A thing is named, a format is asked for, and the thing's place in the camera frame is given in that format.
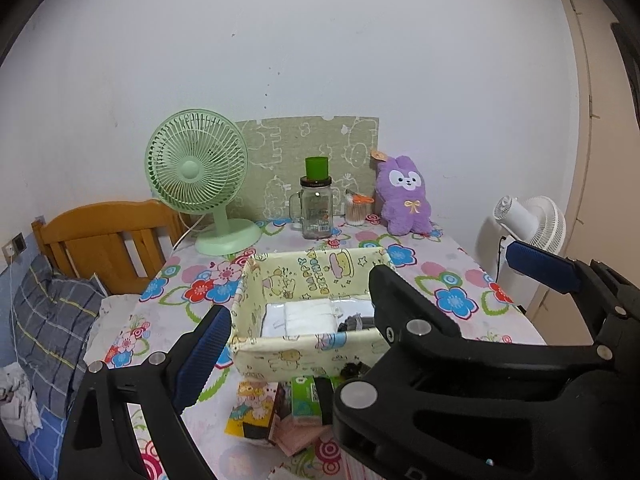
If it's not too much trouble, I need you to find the wall socket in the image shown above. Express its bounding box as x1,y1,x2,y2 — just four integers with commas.
3,233,27,262

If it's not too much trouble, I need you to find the white crumpled cloth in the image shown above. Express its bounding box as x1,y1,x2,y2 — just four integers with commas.
0,362,45,442

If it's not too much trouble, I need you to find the pink packet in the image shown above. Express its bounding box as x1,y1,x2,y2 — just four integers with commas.
270,412,327,457

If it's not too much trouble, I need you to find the dark grey bundle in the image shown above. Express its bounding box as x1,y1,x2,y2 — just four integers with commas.
337,312,377,334

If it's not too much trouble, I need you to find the wooden headboard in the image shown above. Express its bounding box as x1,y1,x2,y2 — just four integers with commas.
32,199,184,295

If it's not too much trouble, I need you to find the yellow cartoon fabric storage box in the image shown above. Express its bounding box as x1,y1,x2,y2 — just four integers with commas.
227,247,397,379

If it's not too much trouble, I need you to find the white standing fan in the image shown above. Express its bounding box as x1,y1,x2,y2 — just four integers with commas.
475,194,567,283

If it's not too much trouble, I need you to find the green cartoon foam board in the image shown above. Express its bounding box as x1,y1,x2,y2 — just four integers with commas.
235,116,380,223

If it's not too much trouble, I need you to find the glass jar mug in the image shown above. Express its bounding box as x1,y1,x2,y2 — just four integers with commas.
288,176,335,240

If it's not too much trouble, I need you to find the green plastic cup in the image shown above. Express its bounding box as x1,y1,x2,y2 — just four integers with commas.
305,156,331,181

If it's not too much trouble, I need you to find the black plastic packet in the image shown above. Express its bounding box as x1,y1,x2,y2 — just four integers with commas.
313,376,335,413

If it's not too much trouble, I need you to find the blue patterned bed sheet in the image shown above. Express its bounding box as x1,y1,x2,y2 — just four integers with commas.
10,405,71,480

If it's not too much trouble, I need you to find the purple plush bunny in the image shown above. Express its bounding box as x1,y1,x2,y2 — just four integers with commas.
371,148,434,236

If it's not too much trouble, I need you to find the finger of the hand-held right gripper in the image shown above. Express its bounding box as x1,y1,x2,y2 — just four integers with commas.
505,239,640,376
332,264,640,480

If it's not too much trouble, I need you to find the cotton swab container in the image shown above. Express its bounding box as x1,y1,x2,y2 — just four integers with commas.
345,192,374,225

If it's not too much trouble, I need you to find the green desk fan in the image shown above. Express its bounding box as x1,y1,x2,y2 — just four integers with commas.
145,108,262,257

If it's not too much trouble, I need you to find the floral tablecloth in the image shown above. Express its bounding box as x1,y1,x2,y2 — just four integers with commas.
82,212,548,480

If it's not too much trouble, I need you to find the yellow cartoon packet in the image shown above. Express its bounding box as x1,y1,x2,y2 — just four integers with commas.
225,381,293,442

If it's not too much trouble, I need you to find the grey plaid bedding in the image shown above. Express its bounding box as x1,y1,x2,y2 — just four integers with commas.
12,255,107,417

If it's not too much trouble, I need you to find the beige door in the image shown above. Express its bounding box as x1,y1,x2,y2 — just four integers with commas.
550,0,640,347

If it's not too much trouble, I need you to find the green packet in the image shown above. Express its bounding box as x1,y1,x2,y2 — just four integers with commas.
291,379,323,418

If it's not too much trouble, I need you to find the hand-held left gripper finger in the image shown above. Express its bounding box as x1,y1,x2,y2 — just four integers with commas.
57,304,233,480

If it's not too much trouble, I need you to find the white fan cable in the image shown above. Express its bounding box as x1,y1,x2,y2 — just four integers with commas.
172,212,213,252

